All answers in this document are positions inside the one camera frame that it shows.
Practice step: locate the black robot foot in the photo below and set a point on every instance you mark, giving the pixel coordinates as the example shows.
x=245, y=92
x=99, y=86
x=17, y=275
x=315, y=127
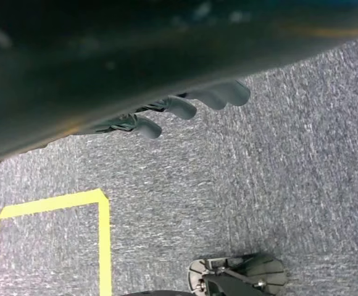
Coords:
x=237, y=273

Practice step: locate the yellow floor tape square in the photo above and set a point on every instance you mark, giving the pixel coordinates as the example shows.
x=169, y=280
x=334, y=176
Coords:
x=105, y=245

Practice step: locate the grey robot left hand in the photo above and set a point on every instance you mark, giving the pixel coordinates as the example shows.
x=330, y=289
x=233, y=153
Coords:
x=105, y=61

